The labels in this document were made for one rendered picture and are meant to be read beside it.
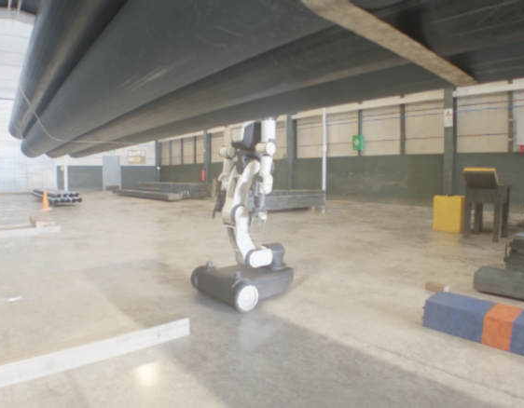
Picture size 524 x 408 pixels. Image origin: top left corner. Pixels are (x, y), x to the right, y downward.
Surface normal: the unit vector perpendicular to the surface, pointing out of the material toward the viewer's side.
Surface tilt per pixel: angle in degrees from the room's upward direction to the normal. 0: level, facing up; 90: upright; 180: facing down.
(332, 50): 139
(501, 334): 90
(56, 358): 90
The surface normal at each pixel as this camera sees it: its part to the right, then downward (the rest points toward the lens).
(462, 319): -0.77, 0.05
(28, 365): 0.66, 0.06
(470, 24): -0.34, 0.92
